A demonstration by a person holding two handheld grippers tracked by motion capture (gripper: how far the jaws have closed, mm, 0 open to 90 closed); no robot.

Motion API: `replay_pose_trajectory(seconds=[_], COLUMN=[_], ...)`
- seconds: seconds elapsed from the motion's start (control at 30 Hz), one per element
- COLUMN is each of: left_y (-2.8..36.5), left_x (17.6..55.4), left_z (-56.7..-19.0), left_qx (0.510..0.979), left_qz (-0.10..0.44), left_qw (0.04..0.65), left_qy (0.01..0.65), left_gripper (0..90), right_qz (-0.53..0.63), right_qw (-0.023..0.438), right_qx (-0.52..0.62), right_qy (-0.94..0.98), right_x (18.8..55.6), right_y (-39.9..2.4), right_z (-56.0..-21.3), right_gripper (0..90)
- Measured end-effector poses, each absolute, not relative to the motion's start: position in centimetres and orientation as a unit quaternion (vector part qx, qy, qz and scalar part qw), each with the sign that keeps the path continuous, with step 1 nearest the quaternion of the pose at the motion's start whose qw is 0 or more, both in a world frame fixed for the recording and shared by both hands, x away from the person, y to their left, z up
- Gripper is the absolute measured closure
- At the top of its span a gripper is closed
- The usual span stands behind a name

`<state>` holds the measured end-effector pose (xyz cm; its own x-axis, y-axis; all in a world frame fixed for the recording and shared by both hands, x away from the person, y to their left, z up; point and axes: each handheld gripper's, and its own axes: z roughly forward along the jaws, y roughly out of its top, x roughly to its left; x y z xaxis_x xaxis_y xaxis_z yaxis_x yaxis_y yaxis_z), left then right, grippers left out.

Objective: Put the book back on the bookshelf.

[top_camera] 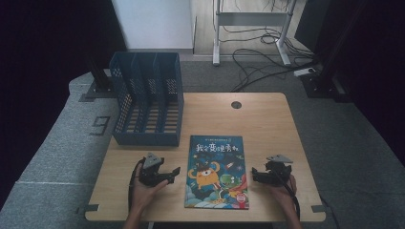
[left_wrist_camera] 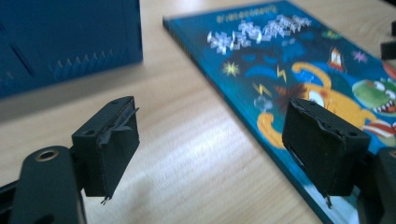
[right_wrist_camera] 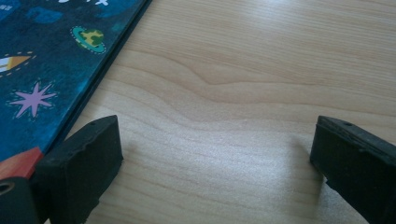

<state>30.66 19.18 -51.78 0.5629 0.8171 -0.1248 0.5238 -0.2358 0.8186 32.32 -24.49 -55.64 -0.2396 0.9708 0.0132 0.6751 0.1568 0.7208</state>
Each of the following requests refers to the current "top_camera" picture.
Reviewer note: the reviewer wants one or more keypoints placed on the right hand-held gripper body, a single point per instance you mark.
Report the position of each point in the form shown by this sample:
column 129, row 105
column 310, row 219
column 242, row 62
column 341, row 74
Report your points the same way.
column 277, row 173

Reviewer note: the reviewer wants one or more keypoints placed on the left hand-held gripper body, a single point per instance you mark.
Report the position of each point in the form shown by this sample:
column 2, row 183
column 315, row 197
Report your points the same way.
column 151, row 173

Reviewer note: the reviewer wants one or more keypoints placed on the colourful cartoon picture book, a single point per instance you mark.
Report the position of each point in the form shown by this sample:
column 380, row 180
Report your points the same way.
column 216, row 173

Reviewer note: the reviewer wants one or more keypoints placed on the person's right hand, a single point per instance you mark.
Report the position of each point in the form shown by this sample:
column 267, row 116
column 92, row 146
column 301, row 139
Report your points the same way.
column 285, row 194

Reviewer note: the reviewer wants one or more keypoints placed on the person's left hand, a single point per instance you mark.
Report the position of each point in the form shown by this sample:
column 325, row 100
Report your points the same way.
column 143, row 195

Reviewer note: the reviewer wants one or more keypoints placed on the blue perforated file rack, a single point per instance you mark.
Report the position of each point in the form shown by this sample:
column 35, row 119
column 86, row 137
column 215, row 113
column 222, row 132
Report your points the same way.
column 146, row 140

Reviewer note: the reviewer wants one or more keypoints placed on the dark round table grommet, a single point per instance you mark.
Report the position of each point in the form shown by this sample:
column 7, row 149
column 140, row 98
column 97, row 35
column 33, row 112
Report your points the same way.
column 236, row 105

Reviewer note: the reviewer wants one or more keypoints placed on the black metal stand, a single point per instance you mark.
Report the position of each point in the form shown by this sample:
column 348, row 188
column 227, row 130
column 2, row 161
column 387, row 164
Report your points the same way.
column 100, row 79
column 321, row 82

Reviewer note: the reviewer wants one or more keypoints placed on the white power strip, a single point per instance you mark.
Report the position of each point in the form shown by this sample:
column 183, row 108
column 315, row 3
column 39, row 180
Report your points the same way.
column 304, row 72

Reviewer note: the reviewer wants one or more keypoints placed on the white metal desk frame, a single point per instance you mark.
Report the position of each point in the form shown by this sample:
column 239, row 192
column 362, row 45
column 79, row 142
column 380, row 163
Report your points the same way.
column 251, row 19

